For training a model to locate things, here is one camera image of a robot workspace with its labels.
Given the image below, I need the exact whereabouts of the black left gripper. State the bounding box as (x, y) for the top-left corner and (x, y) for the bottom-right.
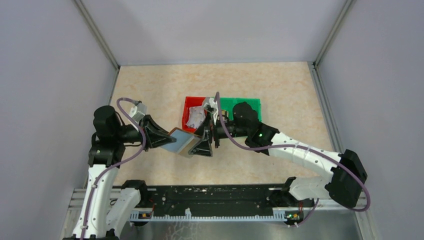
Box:
(114, 114), (177, 152)

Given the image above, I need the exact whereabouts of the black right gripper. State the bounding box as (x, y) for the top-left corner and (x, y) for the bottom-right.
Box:
(189, 110), (249, 157)

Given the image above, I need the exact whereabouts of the brown leather card holder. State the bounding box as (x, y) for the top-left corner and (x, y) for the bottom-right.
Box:
(161, 127), (201, 158)

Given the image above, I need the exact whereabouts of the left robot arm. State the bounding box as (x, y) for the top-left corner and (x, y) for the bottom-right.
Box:
(68, 105), (177, 240)

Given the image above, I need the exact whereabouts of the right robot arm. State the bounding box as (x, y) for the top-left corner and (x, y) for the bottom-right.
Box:
(182, 97), (371, 212)

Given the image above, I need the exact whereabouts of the silver VIP card pile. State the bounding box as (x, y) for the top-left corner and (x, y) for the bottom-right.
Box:
(186, 105), (206, 129)

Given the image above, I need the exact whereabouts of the green bin with gold cards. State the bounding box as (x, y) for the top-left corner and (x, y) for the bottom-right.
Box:
(220, 97), (237, 121)

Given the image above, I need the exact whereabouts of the green bin with black cards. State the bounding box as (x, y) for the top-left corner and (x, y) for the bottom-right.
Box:
(232, 98), (262, 122)

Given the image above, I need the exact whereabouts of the red plastic bin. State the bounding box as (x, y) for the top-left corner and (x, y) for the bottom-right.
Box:
(181, 96), (207, 133)

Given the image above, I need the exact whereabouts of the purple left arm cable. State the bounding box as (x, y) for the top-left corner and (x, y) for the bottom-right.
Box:
(79, 97), (147, 240)

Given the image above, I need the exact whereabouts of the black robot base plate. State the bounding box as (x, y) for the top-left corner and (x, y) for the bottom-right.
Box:
(130, 183), (315, 222)

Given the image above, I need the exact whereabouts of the aluminium frame rail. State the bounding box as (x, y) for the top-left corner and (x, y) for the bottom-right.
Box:
(67, 187), (370, 223)

